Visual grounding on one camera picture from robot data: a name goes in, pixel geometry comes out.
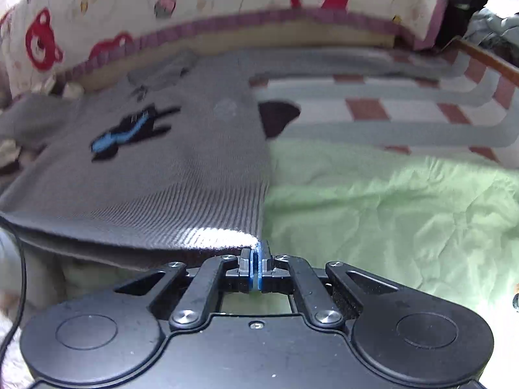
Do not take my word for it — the grey sweater with black cat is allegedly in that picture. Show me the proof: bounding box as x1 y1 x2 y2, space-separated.
1 52 270 251

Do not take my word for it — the light green quilted garment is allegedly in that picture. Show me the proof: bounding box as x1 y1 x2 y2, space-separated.
60 135 519 317

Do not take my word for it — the folded white garment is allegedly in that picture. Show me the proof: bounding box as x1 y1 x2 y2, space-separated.
1 77 85 174

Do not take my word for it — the bear print quilt purple trim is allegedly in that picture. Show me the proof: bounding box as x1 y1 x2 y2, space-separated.
1 0 446 97

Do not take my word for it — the thin black cable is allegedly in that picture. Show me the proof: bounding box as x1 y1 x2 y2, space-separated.
0 213 28 367

